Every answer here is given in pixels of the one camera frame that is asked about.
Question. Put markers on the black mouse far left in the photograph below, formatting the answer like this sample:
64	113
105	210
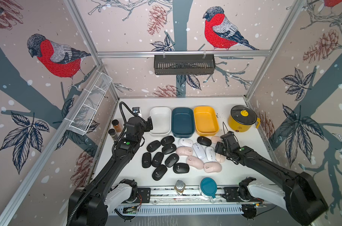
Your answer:
146	160

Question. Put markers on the white mouse top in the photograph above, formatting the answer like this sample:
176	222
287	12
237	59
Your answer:
185	142

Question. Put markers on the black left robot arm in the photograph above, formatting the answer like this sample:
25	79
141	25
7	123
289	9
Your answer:
87	207

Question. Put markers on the black mouse near boxes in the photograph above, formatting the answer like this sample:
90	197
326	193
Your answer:
204	141

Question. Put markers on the white mouse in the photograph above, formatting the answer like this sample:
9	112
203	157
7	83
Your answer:
185	142
210	154
199	151

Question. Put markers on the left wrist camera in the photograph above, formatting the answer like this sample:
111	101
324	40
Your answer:
136	110

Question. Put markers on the black mouse bottom left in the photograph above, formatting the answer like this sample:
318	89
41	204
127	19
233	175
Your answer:
159	172

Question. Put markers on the black mouse top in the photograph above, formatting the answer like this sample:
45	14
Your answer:
167	140

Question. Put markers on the white wire mesh shelf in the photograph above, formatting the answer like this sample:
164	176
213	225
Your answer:
81	122

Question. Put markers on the teal storage box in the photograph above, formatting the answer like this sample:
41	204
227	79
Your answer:
183	124

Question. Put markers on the small glass bottle metal cap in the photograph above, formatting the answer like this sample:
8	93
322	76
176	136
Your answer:
179	187

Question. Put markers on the white mouse right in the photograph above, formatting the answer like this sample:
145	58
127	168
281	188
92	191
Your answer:
210	154

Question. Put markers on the black mouse middle right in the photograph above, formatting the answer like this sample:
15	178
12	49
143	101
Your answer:
171	160

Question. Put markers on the dark spice jar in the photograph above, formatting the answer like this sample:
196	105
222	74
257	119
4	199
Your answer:
113	134

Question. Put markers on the glass pot lid yellow knob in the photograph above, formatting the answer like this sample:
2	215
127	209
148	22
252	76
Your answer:
243	115

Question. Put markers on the black hanging wire basket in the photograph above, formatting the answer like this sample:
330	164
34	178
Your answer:
184	64

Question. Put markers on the white storage box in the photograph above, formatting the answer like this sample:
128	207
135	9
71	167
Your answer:
161	119

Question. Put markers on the black mouse centre upper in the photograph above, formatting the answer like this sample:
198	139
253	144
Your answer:
168	149

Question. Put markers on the teal round lid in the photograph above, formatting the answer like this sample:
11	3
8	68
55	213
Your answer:
208	189

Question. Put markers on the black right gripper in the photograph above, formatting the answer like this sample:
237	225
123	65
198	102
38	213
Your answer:
218	147

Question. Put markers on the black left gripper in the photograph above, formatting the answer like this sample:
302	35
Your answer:
148	125

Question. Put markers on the pink mouse bottom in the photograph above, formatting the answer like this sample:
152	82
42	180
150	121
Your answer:
212	167

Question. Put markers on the brown spice jar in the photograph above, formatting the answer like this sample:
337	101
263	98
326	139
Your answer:
117	126

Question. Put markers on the aluminium mounting rail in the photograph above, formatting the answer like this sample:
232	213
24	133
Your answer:
164	200

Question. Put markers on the yellow electric cooking pot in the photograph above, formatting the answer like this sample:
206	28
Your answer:
237	127

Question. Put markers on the yellow storage box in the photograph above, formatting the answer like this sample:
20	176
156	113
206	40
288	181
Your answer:
206	122

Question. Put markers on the black mouse middle left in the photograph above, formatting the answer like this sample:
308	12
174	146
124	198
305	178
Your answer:
157	159

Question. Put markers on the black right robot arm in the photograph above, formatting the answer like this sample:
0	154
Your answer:
297	193

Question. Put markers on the black mouse bottom right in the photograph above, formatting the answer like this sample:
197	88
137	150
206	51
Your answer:
181	168

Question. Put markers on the white mouse centre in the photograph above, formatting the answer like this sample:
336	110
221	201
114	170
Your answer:
199	151

